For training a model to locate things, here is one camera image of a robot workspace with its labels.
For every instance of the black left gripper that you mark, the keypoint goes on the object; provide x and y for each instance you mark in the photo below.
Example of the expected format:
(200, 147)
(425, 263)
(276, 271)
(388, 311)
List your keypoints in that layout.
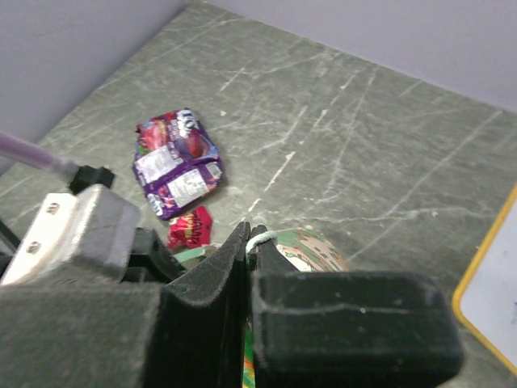
(151, 261)

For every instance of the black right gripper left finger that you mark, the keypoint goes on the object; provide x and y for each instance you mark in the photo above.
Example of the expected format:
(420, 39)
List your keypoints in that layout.
(188, 333)

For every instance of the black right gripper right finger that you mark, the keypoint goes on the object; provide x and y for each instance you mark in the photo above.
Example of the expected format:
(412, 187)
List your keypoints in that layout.
(315, 324)

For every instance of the red snack packet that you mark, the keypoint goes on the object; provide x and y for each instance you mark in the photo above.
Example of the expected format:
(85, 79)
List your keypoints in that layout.
(191, 230)

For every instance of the purple Fox's berries candy bag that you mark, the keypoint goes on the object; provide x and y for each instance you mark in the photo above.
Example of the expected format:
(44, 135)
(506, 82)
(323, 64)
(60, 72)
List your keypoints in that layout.
(176, 163)

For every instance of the yellow framed whiteboard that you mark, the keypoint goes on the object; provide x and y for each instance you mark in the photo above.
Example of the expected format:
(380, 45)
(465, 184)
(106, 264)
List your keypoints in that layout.
(485, 299)

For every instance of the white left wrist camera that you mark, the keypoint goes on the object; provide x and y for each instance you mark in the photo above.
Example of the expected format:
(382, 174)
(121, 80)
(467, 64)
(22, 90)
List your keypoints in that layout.
(82, 238)

